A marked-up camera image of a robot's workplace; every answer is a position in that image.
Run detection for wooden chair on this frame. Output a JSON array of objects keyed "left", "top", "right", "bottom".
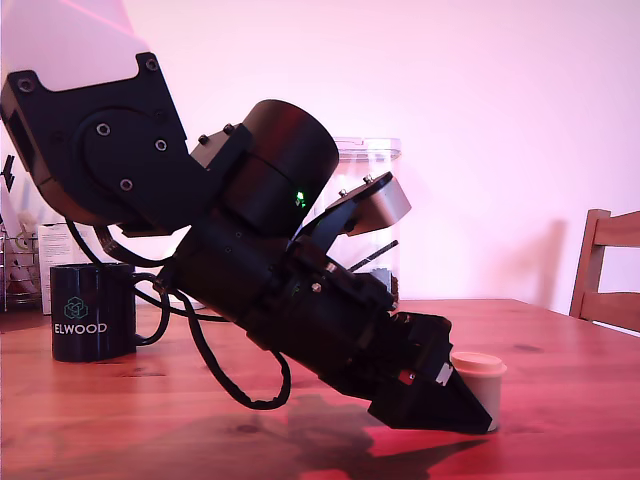
[{"left": 568, "top": 208, "right": 640, "bottom": 334}]

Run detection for dark coffee beans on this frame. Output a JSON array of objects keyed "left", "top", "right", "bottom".
[{"left": 384, "top": 272, "right": 402, "bottom": 307}]

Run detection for black ELWOOD mug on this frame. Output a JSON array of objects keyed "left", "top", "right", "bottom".
[{"left": 48, "top": 263, "right": 172, "bottom": 364}]

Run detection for beige coffee capsule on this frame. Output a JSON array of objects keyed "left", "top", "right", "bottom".
[{"left": 449, "top": 351, "right": 508, "bottom": 433}]

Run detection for black coffee scoop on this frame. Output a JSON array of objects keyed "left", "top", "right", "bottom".
[{"left": 349, "top": 239, "right": 401, "bottom": 274}]

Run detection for white cardboard box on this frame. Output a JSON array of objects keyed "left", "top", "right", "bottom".
[{"left": 38, "top": 223, "right": 97, "bottom": 316}]

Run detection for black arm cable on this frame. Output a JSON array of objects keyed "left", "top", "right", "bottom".
[
  {"left": 132, "top": 287, "right": 229, "bottom": 324},
  {"left": 64, "top": 217, "right": 176, "bottom": 269},
  {"left": 152, "top": 279, "right": 294, "bottom": 412}
]

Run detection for black zigzag object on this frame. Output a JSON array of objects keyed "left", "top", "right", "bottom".
[{"left": 0, "top": 153, "right": 17, "bottom": 193}]

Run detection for white papers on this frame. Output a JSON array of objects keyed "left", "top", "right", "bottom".
[{"left": 0, "top": 197, "right": 41, "bottom": 296}]

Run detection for clear plastic storage jar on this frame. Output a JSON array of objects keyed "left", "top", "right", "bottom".
[{"left": 329, "top": 136, "right": 404, "bottom": 311}]

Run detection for metal wire basket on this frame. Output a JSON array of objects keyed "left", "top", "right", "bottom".
[{"left": 0, "top": 232, "right": 44, "bottom": 314}]

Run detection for grey camera box on bracket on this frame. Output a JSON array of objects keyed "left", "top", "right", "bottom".
[{"left": 287, "top": 171, "right": 413, "bottom": 274}]

